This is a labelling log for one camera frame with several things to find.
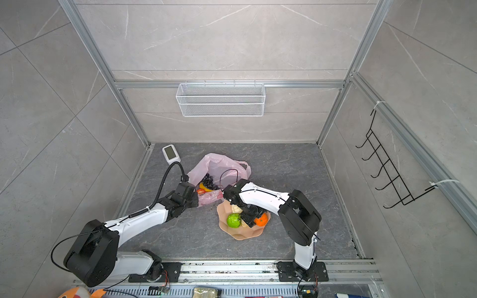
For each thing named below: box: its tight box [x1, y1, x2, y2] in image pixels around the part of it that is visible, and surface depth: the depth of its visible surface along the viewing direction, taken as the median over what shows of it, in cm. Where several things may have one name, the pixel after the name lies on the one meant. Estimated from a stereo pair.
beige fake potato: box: [231, 204, 243, 214], surface depth 87 cm
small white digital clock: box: [162, 144, 182, 166], surface depth 112 cm
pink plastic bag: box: [186, 152, 252, 207], surface depth 100 cm
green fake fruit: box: [226, 212, 241, 229], surface depth 82 cm
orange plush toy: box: [57, 286, 108, 298], surface depth 66 cm
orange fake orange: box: [254, 212, 269, 227], surface depth 81 cm
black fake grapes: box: [202, 173, 220, 190], surface depth 100 cm
